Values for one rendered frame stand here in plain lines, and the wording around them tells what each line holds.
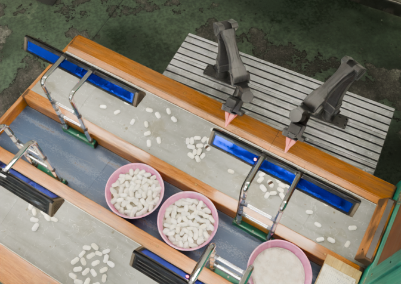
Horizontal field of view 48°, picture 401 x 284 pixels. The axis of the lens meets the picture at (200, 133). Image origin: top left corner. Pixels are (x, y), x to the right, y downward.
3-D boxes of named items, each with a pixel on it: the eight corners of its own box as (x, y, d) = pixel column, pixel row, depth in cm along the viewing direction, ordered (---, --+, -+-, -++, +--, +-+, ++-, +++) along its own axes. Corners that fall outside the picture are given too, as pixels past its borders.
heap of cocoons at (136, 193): (130, 164, 220) (129, 159, 214) (172, 188, 214) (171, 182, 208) (102, 204, 210) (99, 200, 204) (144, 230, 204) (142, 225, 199)
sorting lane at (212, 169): (66, 53, 249) (65, 51, 247) (385, 211, 203) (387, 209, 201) (30, 92, 236) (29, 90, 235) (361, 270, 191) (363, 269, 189)
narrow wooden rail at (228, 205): (34, 99, 242) (28, 88, 232) (357, 274, 197) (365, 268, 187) (28, 107, 240) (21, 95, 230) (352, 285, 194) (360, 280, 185)
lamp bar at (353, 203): (216, 129, 188) (216, 120, 182) (359, 200, 172) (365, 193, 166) (207, 144, 185) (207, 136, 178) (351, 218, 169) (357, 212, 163)
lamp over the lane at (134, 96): (36, 39, 212) (30, 28, 206) (146, 95, 197) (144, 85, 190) (24, 51, 209) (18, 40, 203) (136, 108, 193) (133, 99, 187)
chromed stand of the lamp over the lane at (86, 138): (86, 104, 238) (62, 49, 199) (117, 120, 233) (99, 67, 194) (62, 131, 230) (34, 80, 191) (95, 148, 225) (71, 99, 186)
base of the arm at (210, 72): (237, 79, 236) (242, 68, 239) (202, 65, 240) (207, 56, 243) (236, 87, 243) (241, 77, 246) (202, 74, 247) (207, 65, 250)
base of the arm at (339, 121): (348, 122, 223) (352, 110, 226) (309, 107, 227) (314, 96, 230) (344, 129, 230) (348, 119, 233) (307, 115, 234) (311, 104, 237)
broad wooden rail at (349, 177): (86, 54, 266) (78, 33, 250) (383, 200, 221) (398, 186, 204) (73, 68, 261) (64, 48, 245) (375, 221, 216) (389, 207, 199)
